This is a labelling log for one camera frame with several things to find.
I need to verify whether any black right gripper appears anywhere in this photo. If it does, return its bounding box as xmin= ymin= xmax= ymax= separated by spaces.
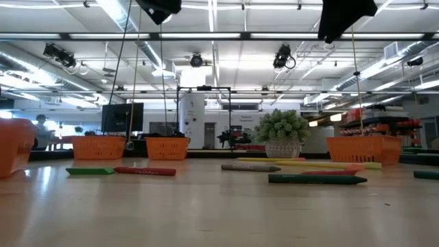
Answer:
xmin=318 ymin=0 xmax=378 ymax=45

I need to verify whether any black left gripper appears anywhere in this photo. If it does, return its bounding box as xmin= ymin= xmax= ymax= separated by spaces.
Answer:
xmin=135 ymin=0 xmax=182 ymax=26

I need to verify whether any red crayon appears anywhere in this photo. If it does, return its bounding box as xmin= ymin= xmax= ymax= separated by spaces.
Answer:
xmin=300 ymin=169 xmax=357 ymax=176
xmin=114 ymin=166 xmax=177 ymax=177

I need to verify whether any grey crayon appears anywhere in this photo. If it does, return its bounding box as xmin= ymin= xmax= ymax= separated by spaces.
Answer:
xmin=220 ymin=164 xmax=282 ymax=173

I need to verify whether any green eraser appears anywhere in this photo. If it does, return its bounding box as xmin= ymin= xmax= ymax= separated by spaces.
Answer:
xmin=65 ymin=167 xmax=116 ymax=176

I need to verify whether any black beam with light strips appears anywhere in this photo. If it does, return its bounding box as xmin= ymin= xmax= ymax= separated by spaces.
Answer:
xmin=0 ymin=32 xmax=439 ymax=42

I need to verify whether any white cylindrical column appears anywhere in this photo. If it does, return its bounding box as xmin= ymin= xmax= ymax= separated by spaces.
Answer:
xmin=178 ymin=93 xmax=206 ymax=149

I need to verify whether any black monitor screen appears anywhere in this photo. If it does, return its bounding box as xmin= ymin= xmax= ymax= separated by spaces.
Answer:
xmin=101 ymin=102 xmax=145 ymax=133

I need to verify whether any shelf with red boxes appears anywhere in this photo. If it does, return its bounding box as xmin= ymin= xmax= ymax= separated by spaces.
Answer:
xmin=339 ymin=108 xmax=423 ymax=148

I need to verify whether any green plant in white pot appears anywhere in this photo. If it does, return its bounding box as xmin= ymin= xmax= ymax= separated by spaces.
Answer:
xmin=253 ymin=108 xmax=311 ymax=159

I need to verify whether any orange plastic mesh bin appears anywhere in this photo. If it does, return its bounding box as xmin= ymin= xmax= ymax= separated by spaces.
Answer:
xmin=71 ymin=135 xmax=127 ymax=161
xmin=0 ymin=118 xmax=38 ymax=180
xmin=145 ymin=137 xmax=191 ymax=161
xmin=326 ymin=135 xmax=403 ymax=165

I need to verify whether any dark teal crayon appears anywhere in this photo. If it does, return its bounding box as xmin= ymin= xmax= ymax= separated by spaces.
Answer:
xmin=268 ymin=174 xmax=368 ymax=185

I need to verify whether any person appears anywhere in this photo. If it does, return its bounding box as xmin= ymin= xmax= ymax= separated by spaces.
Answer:
xmin=32 ymin=114 xmax=56 ymax=151

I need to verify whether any dark pen on table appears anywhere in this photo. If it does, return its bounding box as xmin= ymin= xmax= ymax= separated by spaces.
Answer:
xmin=413 ymin=170 xmax=439 ymax=180

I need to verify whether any yellow hanging rope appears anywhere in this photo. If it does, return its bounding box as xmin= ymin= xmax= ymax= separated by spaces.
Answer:
xmin=351 ymin=27 xmax=364 ymax=137
xmin=125 ymin=6 xmax=143 ymax=152

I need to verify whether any thin black hanging cable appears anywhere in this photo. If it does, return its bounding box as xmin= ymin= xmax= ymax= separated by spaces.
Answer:
xmin=159 ymin=23 xmax=169 ymax=137

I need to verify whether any black ceiling camera with cable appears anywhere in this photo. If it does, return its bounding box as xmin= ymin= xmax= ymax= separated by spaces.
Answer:
xmin=272 ymin=43 xmax=296 ymax=70

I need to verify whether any black metal table frame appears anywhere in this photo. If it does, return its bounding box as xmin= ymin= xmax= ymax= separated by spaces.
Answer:
xmin=29 ymin=148 xmax=439 ymax=166

